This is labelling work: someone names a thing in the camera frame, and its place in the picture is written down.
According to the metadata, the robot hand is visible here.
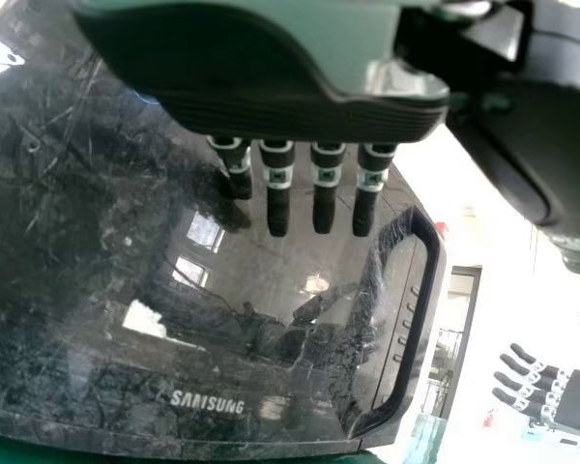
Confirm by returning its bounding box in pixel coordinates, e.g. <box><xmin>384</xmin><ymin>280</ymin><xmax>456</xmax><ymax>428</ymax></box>
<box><xmin>72</xmin><ymin>0</ymin><xmax>580</xmax><ymax>276</ymax></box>
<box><xmin>491</xmin><ymin>311</ymin><xmax>580</xmax><ymax>449</ymax></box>

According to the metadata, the black oven with glass door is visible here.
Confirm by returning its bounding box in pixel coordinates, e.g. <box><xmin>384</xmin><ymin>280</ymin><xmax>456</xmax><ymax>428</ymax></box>
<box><xmin>0</xmin><ymin>0</ymin><xmax>450</xmax><ymax>461</ymax></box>

